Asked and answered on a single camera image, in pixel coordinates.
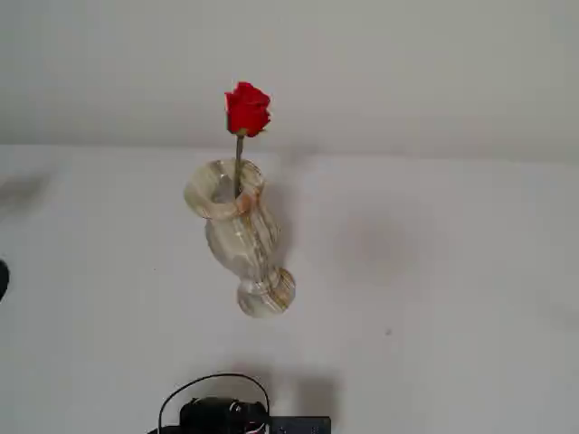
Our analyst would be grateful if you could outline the black tall tower device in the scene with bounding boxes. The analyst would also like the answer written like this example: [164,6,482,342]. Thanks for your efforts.
[266,415,333,434]

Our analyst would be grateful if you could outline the marbled onyx stone vase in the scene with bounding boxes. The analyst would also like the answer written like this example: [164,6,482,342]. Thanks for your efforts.
[182,157,298,319]

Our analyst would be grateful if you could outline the black camera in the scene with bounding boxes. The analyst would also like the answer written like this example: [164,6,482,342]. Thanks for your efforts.
[0,259,11,305]

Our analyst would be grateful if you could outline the red artificial rose with stem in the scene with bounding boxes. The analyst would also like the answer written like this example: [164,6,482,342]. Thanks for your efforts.
[224,80,273,201]

